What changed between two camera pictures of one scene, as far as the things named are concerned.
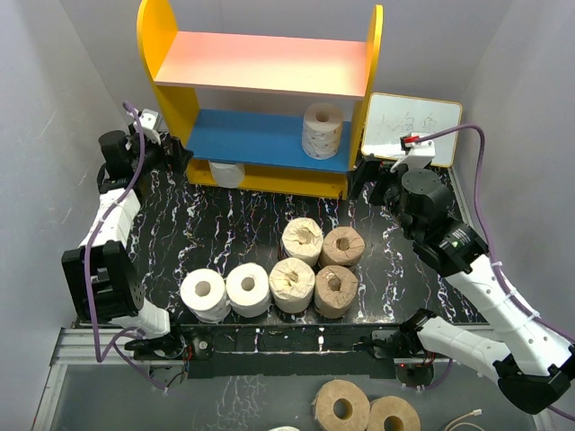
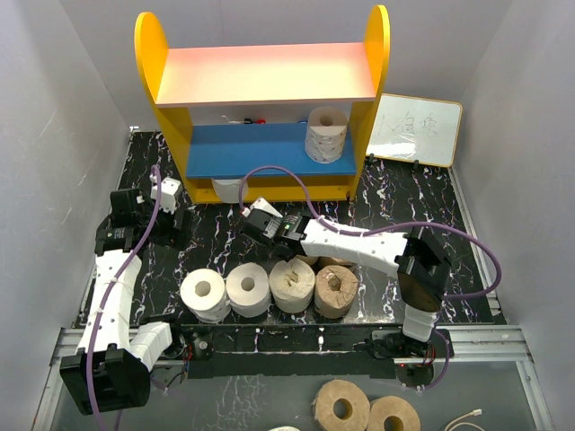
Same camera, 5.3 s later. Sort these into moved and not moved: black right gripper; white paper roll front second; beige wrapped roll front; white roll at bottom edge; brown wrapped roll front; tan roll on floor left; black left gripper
Moved: black left gripper; black right gripper
Not moved: brown wrapped roll front; white roll at bottom edge; white paper roll front second; beige wrapped roll front; tan roll on floor left
